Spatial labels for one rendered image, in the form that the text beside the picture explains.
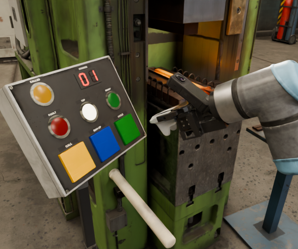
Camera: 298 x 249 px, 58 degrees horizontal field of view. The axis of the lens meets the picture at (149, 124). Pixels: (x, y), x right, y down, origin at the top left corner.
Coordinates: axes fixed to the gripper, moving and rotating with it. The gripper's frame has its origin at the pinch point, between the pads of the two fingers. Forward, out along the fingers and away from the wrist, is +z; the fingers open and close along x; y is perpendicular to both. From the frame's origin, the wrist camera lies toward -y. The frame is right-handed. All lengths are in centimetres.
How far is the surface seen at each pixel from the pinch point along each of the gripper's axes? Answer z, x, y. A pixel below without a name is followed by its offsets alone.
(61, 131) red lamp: 10.7, -20.1, -7.5
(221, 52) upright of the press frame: 5, 74, -7
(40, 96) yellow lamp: 10.7, -20.9, -16.9
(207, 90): 4.1, 44.2, 4.1
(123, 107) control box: 11.0, 2.5, -5.5
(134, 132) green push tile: 10.3, 1.8, 2.7
